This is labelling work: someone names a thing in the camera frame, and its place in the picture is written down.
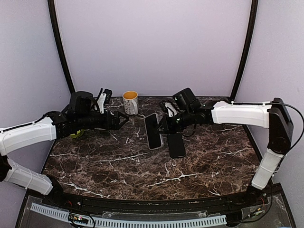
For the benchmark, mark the silver edged smartphone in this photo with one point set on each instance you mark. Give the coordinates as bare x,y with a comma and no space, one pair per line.
150,122

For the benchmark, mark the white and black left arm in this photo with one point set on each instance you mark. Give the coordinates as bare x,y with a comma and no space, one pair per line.
84,112

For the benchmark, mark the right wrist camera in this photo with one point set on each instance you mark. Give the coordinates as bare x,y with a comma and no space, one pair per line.
169,108

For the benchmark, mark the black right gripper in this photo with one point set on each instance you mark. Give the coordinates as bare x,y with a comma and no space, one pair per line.
167,127

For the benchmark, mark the right black frame post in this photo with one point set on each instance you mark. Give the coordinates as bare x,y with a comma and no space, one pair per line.
246,48

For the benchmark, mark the black frame post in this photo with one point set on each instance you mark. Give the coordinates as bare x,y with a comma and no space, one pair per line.
59,45
246,48

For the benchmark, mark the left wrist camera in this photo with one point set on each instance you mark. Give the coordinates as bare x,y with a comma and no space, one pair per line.
103,98

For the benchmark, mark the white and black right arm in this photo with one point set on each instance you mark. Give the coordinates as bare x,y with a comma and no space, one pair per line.
272,115

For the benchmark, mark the white floral mug yellow inside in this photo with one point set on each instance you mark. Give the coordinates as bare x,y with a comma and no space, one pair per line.
130,101

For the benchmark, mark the black front rail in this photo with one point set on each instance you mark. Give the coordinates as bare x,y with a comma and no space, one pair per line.
227,203

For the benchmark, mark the green cup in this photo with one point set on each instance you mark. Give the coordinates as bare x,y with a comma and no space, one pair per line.
77,134

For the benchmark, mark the clear magsafe phone case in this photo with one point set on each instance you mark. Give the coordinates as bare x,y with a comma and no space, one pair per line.
154,145

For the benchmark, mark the white slotted cable duct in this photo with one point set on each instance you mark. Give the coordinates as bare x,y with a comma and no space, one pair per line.
80,220

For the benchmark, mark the black phone case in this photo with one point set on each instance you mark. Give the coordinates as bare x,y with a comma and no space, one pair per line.
176,146

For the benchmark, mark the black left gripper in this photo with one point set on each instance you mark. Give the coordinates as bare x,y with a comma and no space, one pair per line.
115,125

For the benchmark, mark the left black frame post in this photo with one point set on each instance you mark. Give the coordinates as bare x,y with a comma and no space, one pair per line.
59,45

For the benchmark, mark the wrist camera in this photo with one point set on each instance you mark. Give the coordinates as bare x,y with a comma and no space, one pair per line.
169,108
103,98

